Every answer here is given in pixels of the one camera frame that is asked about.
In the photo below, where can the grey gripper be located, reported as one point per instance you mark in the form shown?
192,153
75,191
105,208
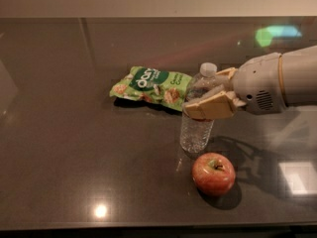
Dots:
259,83

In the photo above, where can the clear plastic water bottle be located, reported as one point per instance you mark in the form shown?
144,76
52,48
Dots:
195,127

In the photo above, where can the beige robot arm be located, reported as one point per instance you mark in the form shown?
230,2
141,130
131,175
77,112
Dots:
298,78

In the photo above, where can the red apple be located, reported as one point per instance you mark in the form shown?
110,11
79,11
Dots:
213,174

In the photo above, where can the green snack bag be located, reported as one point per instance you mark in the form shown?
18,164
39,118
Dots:
166,88

